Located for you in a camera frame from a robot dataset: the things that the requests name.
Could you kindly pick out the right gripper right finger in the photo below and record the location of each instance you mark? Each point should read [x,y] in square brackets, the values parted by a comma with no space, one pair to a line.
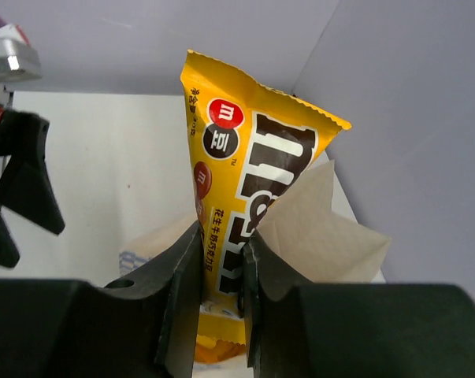
[297,328]

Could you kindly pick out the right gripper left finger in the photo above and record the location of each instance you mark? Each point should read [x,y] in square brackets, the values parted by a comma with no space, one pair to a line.
[143,324]

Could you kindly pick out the paper bag blue checkered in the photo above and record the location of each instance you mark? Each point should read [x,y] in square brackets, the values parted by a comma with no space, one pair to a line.
[314,230]

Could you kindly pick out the yellow m&m packet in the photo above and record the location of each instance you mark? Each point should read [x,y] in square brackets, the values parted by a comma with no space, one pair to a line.
[248,145]

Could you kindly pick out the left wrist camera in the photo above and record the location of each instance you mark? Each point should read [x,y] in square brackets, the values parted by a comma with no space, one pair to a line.
[19,60]

